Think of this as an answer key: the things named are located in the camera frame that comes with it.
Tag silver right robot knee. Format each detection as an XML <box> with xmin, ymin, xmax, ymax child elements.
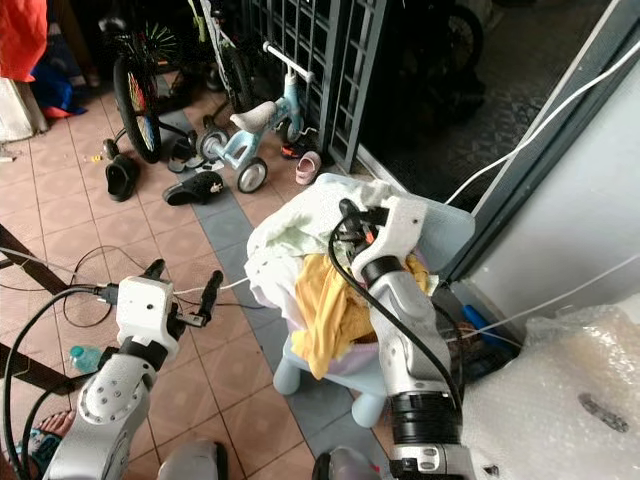
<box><xmin>310</xmin><ymin>448</ymin><xmax>381</xmax><ymax>480</ymax></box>

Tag yellow garment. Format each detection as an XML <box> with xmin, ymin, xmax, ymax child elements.
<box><xmin>290</xmin><ymin>252</ymin><xmax>431</xmax><ymax>381</ymax></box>

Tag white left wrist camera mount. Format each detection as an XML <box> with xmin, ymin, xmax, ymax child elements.
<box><xmin>115</xmin><ymin>275</ymin><xmax>184</xmax><ymax>346</ymax></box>

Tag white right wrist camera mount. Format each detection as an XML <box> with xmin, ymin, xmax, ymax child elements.
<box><xmin>345</xmin><ymin>195</ymin><xmax>433</xmax><ymax>263</ymax></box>

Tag silver robot knee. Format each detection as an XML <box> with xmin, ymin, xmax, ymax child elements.
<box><xmin>155</xmin><ymin>440</ymin><xmax>226</xmax><ymax>480</ymax></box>
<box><xmin>310</xmin><ymin>448</ymin><xmax>381</xmax><ymax>480</ymax></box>

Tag blue bag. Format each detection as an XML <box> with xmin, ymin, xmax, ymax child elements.
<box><xmin>32</xmin><ymin>62</ymin><xmax>86</xmax><ymax>119</ymax></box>

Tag clear bubble wrap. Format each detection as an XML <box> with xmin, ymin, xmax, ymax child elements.
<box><xmin>460</xmin><ymin>305</ymin><xmax>640</xmax><ymax>480</ymax></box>

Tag silver left robot knee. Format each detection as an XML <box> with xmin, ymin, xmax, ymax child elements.
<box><xmin>155</xmin><ymin>440</ymin><xmax>226</xmax><ymax>480</ymax></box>

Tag white frame bicycle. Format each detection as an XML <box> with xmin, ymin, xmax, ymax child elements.
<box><xmin>188</xmin><ymin>0</ymin><xmax>253</xmax><ymax>111</ymax></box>

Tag black kids bicycle colourful spokes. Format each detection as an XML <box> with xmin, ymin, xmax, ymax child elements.
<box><xmin>100</xmin><ymin>15</ymin><xmax>191</xmax><ymax>166</ymax></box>

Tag thin white cable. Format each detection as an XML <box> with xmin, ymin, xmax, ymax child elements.
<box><xmin>460</xmin><ymin>280</ymin><xmax>640</xmax><ymax>336</ymax></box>

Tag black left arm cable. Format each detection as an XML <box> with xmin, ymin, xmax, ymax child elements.
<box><xmin>2</xmin><ymin>284</ymin><xmax>126</xmax><ymax>480</ymax></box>

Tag thick white cable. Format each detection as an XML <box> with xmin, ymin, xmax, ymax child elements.
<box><xmin>445</xmin><ymin>65</ymin><xmax>640</xmax><ymax>206</ymax></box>

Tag light blue kids balance bike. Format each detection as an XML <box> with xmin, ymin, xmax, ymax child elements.
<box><xmin>198</xmin><ymin>40</ymin><xmax>313</xmax><ymax>194</ymax></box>

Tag light blue plastic child chair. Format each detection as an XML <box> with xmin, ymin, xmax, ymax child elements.
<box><xmin>272</xmin><ymin>173</ymin><xmax>476</xmax><ymax>429</ymax></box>

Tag dark metal grille gate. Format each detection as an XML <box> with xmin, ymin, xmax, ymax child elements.
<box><xmin>245</xmin><ymin>0</ymin><xmax>391</xmax><ymax>171</ymax></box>

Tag black clog shoe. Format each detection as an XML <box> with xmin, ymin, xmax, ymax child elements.
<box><xmin>105</xmin><ymin>153</ymin><xmax>141</xmax><ymax>201</ymax></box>

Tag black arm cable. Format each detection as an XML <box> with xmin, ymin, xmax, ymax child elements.
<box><xmin>2</xmin><ymin>284</ymin><xmax>126</xmax><ymax>480</ymax></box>
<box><xmin>327</xmin><ymin>198</ymin><xmax>464</xmax><ymax>401</ymax></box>

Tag black slipper with white print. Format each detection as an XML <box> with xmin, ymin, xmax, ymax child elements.
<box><xmin>163</xmin><ymin>170</ymin><xmax>226</xmax><ymax>206</ymax></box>

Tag lilac plastic basin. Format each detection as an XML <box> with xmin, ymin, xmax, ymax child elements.
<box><xmin>285</xmin><ymin>310</ymin><xmax>391</xmax><ymax>396</ymax></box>

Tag small pink shoe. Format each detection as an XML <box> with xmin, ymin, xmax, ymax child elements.
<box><xmin>295</xmin><ymin>150</ymin><xmax>323</xmax><ymax>185</ymax></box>

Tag dark wooden furniture frame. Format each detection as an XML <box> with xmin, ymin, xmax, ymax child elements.
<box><xmin>0</xmin><ymin>225</ymin><xmax>66</xmax><ymax>396</ymax></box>

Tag thin black floor cable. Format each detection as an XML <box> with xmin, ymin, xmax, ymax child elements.
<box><xmin>60</xmin><ymin>245</ymin><xmax>151</xmax><ymax>329</ymax></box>

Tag red hanging cloth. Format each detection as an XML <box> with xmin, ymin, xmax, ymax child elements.
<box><xmin>0</xmin><ymin>0</ymin><xmax>48</xmax><ymax>83</ymax></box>

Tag clear plastic water bottle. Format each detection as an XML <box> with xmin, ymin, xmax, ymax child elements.
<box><xmin>68</xmin><ymin>345</ymin><xmax>106</xmax><ymax>376</ymax></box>

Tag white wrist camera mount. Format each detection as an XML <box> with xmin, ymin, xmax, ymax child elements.
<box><xmin>115</xmin><ymin>275</ymin><xmax>184</xmax><ymax>346</ymax></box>
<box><xmin>345</xmin><ymin>195</ymin><xmax>433</xmax><ymax>263</ymax></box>

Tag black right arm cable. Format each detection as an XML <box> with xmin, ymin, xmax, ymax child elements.
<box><xmin>327</xmin><ymin>198</ymin><xmax>464</xmax><ymax>401</ymax></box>

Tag white crumpled cloth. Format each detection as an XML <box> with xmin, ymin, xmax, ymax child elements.
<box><xmin>245</xmin><ymin>180</ymin><xmax>391</xmax><ymax>301</ymax></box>

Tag person's foot in sandal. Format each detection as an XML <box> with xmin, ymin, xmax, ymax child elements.
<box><xmin>25</xmin><ymin>410</ymin><xmax>77</xmax><ymax>463</ymax></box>

